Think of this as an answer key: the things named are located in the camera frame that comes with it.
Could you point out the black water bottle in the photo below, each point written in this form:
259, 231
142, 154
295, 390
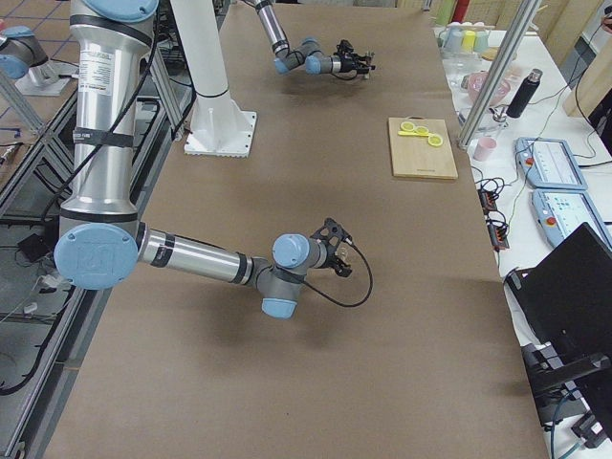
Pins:
524, 94

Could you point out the grey blue cup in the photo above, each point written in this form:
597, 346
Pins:
453, 40

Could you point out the teach pendant tablet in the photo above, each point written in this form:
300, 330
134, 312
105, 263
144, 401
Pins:
561, 211
548, 163

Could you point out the far teach pendant tablet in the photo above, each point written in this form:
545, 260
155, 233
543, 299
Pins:
548, 163

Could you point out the near teach pendant tablet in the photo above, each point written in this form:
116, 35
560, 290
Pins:
561, 211

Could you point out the wooden cutting board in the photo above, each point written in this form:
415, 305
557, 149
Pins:
413, 157

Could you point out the yellow cup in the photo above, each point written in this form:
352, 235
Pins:
468, 41

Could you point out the yellow lemon slice near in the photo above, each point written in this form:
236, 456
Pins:
435, 140

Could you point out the pink plastic cup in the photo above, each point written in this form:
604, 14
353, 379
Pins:
484, 148

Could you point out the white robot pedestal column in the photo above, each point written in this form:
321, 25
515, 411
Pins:
218, 127

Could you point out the steel measuring jigger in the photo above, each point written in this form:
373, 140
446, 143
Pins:
366, 64

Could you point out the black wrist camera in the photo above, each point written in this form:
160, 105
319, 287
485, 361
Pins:
344, 48
332, 234

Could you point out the black laptop monitor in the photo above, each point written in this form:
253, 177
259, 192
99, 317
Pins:
566, 298

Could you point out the pale green cup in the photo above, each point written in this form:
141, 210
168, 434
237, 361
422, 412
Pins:
481, 41

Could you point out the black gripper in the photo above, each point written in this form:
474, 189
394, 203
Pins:
347, 62
330, 260

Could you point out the orange black power strip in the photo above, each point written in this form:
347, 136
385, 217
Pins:
495, 221

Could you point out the clear glass shaker cup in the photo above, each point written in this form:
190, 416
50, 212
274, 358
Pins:
342, 251

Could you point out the aluminium frame post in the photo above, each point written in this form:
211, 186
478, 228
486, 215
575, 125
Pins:
509, 45

